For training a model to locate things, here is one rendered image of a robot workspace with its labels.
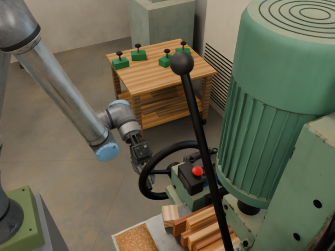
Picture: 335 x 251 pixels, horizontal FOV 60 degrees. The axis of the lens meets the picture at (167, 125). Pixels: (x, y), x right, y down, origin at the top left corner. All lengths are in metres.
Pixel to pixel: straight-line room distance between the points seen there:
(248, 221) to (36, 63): 0.66
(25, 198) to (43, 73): 0.61
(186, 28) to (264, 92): 2.56
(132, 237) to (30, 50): 0.55
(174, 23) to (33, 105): 1.48
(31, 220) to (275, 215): 0.96
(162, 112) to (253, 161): 1.81
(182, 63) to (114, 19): 3.31
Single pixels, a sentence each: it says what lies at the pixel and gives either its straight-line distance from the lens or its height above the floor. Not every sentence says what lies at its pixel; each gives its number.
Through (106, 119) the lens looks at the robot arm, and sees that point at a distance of 1.20.
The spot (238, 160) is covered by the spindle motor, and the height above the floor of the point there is 1.29.
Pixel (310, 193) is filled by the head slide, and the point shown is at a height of 1.34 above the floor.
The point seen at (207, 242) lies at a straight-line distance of 0.78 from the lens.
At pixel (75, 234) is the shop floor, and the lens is 1.92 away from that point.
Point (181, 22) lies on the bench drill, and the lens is 2.86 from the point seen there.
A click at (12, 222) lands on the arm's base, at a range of 1.23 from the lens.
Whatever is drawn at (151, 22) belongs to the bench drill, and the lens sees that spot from 2.70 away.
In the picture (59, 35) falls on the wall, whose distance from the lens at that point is 3.60.
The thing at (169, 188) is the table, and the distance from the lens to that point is 0.95.
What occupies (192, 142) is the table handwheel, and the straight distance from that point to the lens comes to 0.98.
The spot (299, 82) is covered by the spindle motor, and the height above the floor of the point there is 1.46.
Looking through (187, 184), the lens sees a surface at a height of 0.99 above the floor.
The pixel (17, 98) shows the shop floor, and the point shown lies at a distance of 3.05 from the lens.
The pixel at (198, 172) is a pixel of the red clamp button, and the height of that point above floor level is 1.02.
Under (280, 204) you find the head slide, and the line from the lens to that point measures 0.47.
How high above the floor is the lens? 1.65
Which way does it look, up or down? 43 degrees down
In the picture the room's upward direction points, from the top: straight up
